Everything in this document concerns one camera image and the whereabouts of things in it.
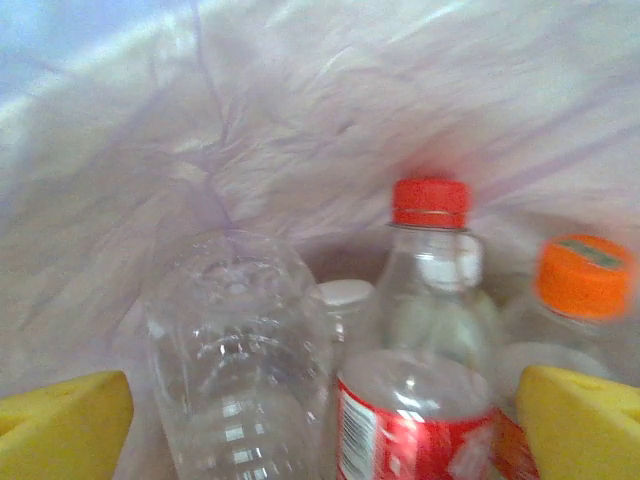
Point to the clear bottle red white label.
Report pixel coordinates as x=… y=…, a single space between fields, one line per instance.
x=415 y=440

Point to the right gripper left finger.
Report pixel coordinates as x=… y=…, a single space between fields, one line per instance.
x=60 y=435

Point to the clear ribbed unlabeled bottle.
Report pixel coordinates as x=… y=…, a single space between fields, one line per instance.
x=235 y=360

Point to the orange label bottle orange cap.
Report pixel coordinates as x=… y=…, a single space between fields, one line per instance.
x=580 y=280

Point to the pale green bottle white cap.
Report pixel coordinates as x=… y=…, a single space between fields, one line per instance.
x=342 y=292

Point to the red cola bottle red cap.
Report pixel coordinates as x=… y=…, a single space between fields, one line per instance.
x=430 y=200

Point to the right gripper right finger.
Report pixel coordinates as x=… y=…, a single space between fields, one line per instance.
x=585 y=430

